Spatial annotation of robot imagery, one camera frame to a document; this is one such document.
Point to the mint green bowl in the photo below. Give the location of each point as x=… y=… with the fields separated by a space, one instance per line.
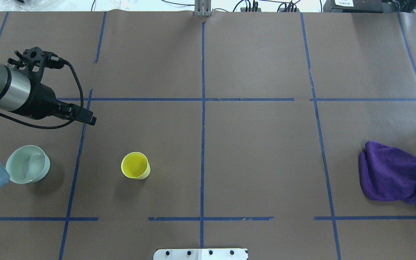
x=28 y=164

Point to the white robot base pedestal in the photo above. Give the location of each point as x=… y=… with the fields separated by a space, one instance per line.
x=202 y=254

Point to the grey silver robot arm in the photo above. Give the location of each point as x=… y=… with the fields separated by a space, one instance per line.
x=22 y=92

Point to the black power strip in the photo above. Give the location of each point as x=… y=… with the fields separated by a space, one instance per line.
x=251 y=6

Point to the purple cloth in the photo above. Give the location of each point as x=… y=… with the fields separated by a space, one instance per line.
x=387 y=173

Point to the black device box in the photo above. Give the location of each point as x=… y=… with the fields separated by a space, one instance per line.
x=369 y=6

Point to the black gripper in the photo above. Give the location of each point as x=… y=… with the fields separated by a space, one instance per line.
x=41 y=102

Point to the yellow plastic cup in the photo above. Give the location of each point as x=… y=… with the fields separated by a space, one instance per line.
x=135 y=165

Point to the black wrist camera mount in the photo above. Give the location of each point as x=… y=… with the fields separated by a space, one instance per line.
x=32 y=63

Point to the aluminium frame post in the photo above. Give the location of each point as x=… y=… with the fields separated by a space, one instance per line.
x=202 y=8

